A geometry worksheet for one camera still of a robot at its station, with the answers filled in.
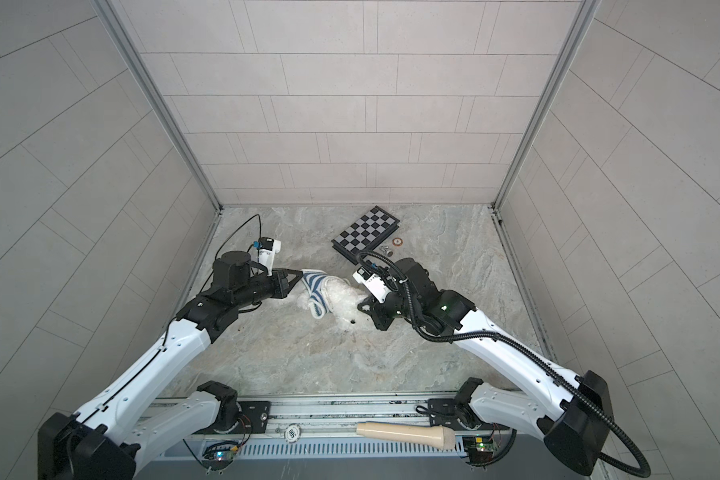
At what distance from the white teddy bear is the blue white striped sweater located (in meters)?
0.01

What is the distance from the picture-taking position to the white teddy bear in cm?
70

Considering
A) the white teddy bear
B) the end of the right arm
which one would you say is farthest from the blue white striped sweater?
the end of the right arm

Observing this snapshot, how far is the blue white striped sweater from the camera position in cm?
70
